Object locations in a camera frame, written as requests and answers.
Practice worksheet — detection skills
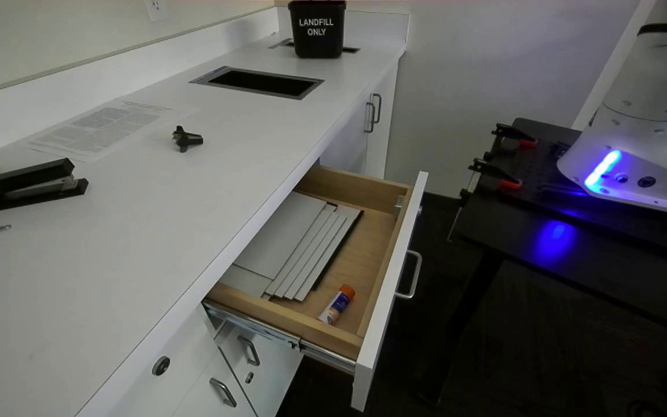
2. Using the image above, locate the silver drawer handle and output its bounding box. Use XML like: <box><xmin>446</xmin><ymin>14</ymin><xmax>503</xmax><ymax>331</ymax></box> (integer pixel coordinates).
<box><xmin>208</xmin><ymin>375</ymin><xmax>240</xmax><ymax>411</ymax></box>
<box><xmin>393</xmin><ymin>247</ymin><xmax>425</xmax><ymax>304</ymax></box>
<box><xmin>233</xmin><ymin>331</ymin><xmax>263</xmax><ymax>368</ymax></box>

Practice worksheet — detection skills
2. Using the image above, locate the silver tray in drawer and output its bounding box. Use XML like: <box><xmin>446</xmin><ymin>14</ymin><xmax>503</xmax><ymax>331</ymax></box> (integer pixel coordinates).
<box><xmin>262</xmin><ymin>199</ymin><xmax>366</xmax><ymax>304</ymax></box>

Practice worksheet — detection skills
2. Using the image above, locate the white counter cabinet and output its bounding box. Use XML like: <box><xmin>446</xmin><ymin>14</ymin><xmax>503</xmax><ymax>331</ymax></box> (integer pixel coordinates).
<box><xmin>0</xmin><ymin>8</ymin><xmax>430</xmax><ymax>417</ymax></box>

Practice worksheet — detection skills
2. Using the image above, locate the silver lower drawer handle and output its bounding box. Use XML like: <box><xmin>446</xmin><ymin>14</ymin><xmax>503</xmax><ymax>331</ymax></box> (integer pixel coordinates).
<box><xmin>233</xmin><ymin>331</ymin><xmax>263</xmax><ymax>368</ymax></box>
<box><xmin>208</xmin><ymin>375</ymin><xmax>240</xmax><ymax>411</ymax></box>

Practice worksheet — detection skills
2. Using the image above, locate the open wooden drawer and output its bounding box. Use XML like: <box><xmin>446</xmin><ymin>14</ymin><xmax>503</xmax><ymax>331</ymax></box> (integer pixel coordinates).
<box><xmin>202</xmin><ymin>159</ymin><xmax>430</xmax><ymax>415</ymax></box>

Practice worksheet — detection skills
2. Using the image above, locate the black landfill bin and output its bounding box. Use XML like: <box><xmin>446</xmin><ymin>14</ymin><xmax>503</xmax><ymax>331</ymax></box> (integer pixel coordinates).
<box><xmin>286</xmin><ymin>0</ymin><xmax>350</xmax><ymax>61</ymax></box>

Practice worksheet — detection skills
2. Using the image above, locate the gray metal plate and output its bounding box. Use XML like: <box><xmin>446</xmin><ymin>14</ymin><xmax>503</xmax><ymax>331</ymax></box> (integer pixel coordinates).
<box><xmin>232</xmin><ymin>189</ymin><xmax>329</xmax><ymax>283</ymax></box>

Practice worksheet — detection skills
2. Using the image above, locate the silver cabinet door handle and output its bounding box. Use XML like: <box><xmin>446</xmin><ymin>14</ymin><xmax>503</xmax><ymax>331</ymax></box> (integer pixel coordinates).
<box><xmin>360</xmin><ymin>100</ymin><xmax>380</xmax><ymax>136</ymax></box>
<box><xmin>370</xmin><ymin>91</ymin><xmax>387</xmax><ymax>127</ymax></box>

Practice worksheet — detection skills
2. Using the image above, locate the white wall outlet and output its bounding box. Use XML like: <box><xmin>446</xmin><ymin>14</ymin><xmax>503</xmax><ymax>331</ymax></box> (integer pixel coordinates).
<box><xmin>143</xmin><ymin>0</ymin><xmax>171</xmax><ymax>23</ymax></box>

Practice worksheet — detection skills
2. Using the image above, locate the black robot table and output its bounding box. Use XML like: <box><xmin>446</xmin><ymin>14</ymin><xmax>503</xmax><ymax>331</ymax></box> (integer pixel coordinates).
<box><xmin>417</xmin><ymin>116</ymin><xmax>667</xmax><ymax>405</ymax></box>

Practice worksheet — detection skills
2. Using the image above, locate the glue stick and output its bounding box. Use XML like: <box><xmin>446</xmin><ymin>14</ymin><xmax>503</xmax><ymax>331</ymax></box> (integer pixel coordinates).
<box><xmin>315</xmin><ymin>283</ymin><xmax>358</xmax><ymax>326</ymax></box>

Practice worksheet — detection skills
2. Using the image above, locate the black stapler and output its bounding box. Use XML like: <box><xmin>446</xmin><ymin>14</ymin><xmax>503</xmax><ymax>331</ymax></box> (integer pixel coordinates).
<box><xmin>0</xmin><ymin>157</ymin><xmax>90</xmax><ymax>221</ymax></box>

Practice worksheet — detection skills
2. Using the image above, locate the printed paper sheet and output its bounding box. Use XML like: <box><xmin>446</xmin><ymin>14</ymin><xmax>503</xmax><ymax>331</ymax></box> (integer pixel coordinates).
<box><xmin>27</xmin><ymin>100</ymin><xmax>171</xmax><ymax>162</ymax></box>

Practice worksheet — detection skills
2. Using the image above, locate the black red-tipped clamp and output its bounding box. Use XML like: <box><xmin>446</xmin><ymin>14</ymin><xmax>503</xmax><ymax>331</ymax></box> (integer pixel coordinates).
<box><xmin>488</xmin><ymin>120</ymin><xmax>542</xmax><ymax>153</ymax></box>
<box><xmin>465</xmin><ymin>157</ymin><xmax>525</xmax><ymax>195</ymax></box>

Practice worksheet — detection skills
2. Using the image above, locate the small black clip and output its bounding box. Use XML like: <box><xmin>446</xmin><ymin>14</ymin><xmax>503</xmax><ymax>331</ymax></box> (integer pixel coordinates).
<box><xmin>171</xmin><ymin>122</ymin><xmax>206</xmax><ymax>155</ymax></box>

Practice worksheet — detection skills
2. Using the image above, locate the round drawer lock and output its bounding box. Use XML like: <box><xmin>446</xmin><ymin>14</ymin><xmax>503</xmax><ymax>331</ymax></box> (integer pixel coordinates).
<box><xmin>150</xmin><ymin>354</ymin><xmax>174</xmax><ymax>379</ymax></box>

